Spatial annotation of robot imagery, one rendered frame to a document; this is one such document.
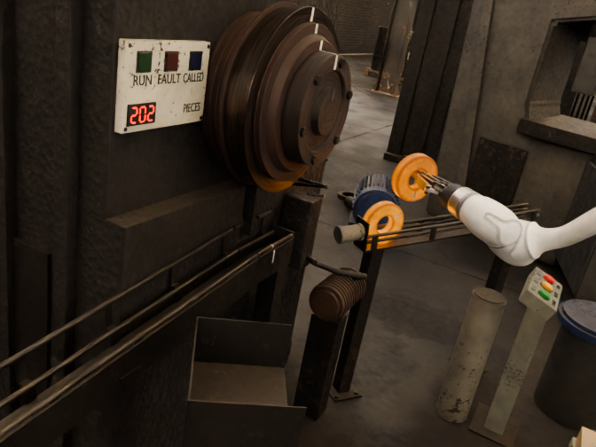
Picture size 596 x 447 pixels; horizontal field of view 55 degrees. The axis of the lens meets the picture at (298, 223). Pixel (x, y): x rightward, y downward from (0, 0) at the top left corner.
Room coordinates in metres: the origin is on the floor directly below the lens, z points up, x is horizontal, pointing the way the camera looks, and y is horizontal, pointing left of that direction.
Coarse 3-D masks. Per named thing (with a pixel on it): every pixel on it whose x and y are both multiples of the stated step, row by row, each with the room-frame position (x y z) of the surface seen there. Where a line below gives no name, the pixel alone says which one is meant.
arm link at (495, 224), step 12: (468, 204) 1.48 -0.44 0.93; (480, 204) 1.45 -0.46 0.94; (492, 204) 1.44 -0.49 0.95; (468, 216) 1.45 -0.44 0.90; (480, 216) 1.42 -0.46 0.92; (492, 216) 1.40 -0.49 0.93; (504, 216) 1.39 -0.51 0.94; (516, 216) 1.42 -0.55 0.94; (468, 228) 1.46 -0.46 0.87; (480, 228) 1.41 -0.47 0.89; (492, 228) 1.38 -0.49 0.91; (504, 228) 1.37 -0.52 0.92; (516, 228) 1.38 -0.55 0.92; (492, 240) 1.39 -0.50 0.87; (504, 240) 1.37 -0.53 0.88; (516, 240) 1.39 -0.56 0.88
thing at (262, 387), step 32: (224, 320) 1.03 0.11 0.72; (192, 352) 0.90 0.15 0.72; (224, 352) 1.03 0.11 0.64; (256, 352) 1.05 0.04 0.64; (192, 384) 0.96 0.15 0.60; (224, 384) 0.97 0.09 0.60; (256, 384) 0.99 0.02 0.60; (192, 416) 0.77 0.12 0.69; (224, 416) 0.78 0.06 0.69; (256, 416) 0.79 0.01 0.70; (288, 416) 0.80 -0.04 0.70
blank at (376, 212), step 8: (384, 200) 1.84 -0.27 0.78; (376, 208) 1.79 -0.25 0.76; (384, 208) 1.81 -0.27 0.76; (392, 208) 1.82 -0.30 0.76; (400, 208) 1.84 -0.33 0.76; (368, 216) 1.79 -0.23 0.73; (376, 216) 1.79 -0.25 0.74; (392, 216) 1.83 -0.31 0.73; (400, 216) 1.84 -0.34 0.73; (376, 224) 1.80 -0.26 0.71; (392, 224) 1.83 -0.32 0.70; (400, 224) 1.85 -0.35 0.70; (376, 232) 1.80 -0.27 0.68
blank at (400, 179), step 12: (408, 156) 1.73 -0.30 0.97; (420, 156) 1.72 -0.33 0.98; (396, 168) 1.71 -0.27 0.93; (408, 168) 1.70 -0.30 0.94; (420, 168) 1.72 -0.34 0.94; (432, 168) 1.75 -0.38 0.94; (396, 180) 1.69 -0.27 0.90; (408, 180) 1.71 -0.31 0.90; (396, 192) 1.71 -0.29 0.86; (408, 192) 1.72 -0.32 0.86; (420, 192) 1.74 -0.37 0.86
